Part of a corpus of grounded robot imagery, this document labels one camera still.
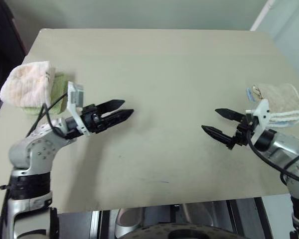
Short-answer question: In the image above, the white folded towel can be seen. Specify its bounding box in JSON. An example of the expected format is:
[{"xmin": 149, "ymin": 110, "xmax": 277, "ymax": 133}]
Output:
[{"xmin": 265, "ymin": 105, "xmax": 299, "ymax": 123}]

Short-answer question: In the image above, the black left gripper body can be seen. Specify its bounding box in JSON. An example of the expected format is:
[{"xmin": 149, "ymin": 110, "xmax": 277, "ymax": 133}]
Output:
[{"xmin": 79, "ymin": 104, "xmax": 108, "ymax": 134}]

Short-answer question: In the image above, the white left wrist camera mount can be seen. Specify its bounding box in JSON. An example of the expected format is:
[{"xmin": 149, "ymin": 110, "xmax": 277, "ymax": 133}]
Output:
[{"xmin": 66, "ymin": 81, "xmax": 92, "ymax": 137}]

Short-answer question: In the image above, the silver robot torso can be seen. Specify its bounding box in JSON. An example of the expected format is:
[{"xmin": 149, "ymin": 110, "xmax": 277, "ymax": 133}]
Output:
[{"xmin": 114, "ymin": 202, "xmax": 215, "ymax": 238}]

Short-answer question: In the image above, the pale pink white towel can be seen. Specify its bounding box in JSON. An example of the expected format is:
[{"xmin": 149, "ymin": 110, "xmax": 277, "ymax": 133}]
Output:
[{"xmin": 0, "ymin": 60, "xmax": 57, "ymax": 109}]

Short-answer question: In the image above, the beige folded towel right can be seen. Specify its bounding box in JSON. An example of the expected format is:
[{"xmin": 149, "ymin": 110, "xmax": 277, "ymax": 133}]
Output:
[{"xmin": 245, "ymin": 85, "xmax": 299, "ymax": 129}]

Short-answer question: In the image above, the green folded towel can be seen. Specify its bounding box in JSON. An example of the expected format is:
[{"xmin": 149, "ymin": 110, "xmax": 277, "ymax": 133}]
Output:
[{"xmin": 20, "ymin": 72, "xmax": 71, "ymax": 117}]

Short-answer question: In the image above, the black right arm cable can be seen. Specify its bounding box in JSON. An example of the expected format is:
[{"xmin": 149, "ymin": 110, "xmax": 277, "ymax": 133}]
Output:
[{"xmin": 246, "ymin": 129, "xmax": 299, "ymax": 186}]

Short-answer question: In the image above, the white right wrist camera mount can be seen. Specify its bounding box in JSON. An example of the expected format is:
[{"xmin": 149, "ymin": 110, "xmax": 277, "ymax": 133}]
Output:
[{"xmin": 246, "ymin": 99, "xmax": 272, "ymax": 141}]

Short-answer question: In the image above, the dark rounded disc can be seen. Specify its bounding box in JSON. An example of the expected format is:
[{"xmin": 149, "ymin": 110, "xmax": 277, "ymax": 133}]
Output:
[{"xmin": 128, "ymin": 222, "xmax": 240, "ymax": 239}]

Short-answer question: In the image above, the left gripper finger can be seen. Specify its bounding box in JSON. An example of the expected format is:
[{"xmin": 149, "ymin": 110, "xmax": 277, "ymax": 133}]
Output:
[
  {"xmin": 101, "ymin": 109, "xmax": 135, "ymax": 126},
  {"xmin": 95, "ymin": 99, "xmax": 126, "ymax": 115}
]

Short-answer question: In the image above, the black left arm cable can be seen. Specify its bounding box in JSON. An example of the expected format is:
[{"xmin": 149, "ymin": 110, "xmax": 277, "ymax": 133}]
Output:
[{"xmin": 25, "ymin": 91, "xmax": 71, "ymax": 139}]

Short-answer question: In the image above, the large dark object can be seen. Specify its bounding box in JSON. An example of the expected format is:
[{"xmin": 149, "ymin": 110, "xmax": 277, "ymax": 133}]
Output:
[{"xmin": 0, "ymin": 0, "xmax": 28, "ymax": 111}]

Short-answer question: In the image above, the beige folded towel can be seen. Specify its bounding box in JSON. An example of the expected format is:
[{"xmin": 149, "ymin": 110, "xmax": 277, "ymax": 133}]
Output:
[
  {"xmin": 245, "ymin": 85, "xmax": 299, "ymax": 129},
  {"xmin": 251, "ymin": 83, "xmax": 299, "ymax": 113}
]

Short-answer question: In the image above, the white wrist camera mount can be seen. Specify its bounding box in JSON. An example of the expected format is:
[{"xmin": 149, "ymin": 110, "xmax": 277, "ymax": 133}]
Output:
[
  {"xmin": 246, "ymin": 99, "xmax": 272, "ymax": 141},
  {"xmin": 66, "ymin": 81, "xmax": 92, "ymax": 137}
]

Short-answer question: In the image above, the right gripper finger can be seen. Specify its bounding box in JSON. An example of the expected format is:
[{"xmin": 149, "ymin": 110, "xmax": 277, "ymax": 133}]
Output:
[
  {"xmin": 201, "ymin": 125, "xmax": 234, "ymax": 148},
  {"xmin": 214, "ymin": 108, "xmax": 245, "ymax": 123}
]

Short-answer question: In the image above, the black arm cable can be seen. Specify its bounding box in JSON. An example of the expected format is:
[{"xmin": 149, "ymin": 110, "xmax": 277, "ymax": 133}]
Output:
[
  {"xmin": 25, "ymin": 91, "xmax": 71, "ymax": 139},
  {"xmin": 246, "ymin": 129, "xmax": 299, "ymax": 186}
]

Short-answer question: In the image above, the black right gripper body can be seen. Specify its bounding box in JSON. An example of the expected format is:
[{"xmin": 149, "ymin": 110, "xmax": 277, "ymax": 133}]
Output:
[{"xmin": 226, "ymin": 115, "xmax": 257, "ymax": 150}]

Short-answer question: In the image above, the black metal frame bar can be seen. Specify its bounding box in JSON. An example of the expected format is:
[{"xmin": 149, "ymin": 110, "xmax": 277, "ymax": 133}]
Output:
[
  {"xmin": 226, "ymin": 196, "xmax": 274, "ymax": 239},
  {"xmin": 89, "ymin": 210, "xmax": 111, "ymax": 239}
]

